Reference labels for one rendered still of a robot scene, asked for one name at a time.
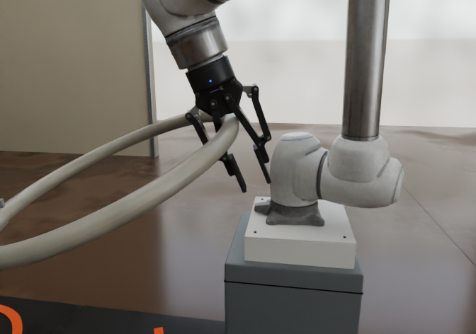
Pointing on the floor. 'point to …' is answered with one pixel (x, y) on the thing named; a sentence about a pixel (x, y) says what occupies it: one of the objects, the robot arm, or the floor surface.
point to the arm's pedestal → (288, 295)
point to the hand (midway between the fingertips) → (250, 169)
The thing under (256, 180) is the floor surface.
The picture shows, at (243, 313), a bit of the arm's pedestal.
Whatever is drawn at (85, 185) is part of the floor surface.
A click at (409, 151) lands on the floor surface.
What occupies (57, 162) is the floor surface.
